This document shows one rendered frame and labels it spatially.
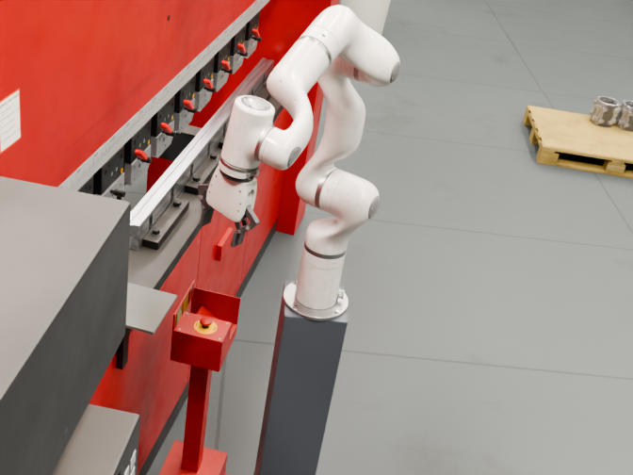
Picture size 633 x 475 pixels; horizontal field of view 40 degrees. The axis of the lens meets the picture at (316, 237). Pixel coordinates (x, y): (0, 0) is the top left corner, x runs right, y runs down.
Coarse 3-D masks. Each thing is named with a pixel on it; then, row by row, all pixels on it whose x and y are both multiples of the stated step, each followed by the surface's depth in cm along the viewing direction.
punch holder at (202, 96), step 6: (210, 60) 308; (204, 66) 302; (210, 66) 309; (198, 72) 300; (204, 72) 304; (210, 72) 311; (198, 78) 301; (210, 78) 313; (198, 84) 302; (198, 90) 303; (204, 90) 309; (198, 96) 304; (204, 96) 311; (210, 96) 318; (198, 102) 305; (204, 102) 312; (198, 108) 307
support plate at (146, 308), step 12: (132, 288) 245; (144, 288) 246; (132, 300) 241; (144, 300) 241; (156, 300) 242; (168, 300) 243; (132, 312) 236; (144, 312) 237; (156, 312) 238; (132, 324) 232; (144, 324) 232; (156, 324) 233
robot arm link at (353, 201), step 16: (336, 176) 229; (352, 176) 230; (320, 192) 230; (336, 192) 228; (352, 192) 226; (368, 192) 227; (320, 208) 233; (336, 208) 229; (352, 208) 226; (368, 208) 227; (320, 224) 238; (336, 224) 232; (352, 224) 229; (304, 240) 242; (320, 240) 236; (336, 240) 235; (320, 256) 238; (336, 256) 239
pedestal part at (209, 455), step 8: (176, 440) 318; (176, 448) 315; (168, 456) 311; (176, 456) 311; (208, 456) 314; (216, 456) 314; (224, 456) 315; (168, 464) 308; (176, 464) 308; (208, 464) 311; (216, 464) 311; (224, 464) 315; (160, 472) 304; (168, 472) 305; (176, 472) 305; (184, 472) 306; (192, 472) 306; (200, 472) 307; (208, 472) 307; (216, 472) 308; (224, 472) 320
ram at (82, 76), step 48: (0, 0) 162; (48, 0) 180; (96, 0) 203; (144, 0) 233; (192, 0) 272; (240, 0) 329; (0, 48) 166; (48, 48) 185; (96, 48) 210; (144, 48) 241; (192, 48) 284; (0, 96) 170; (48, 96) 191; (96, 96) 217; (144, 96) 251; (48, 144) 197; (96, 144) 224
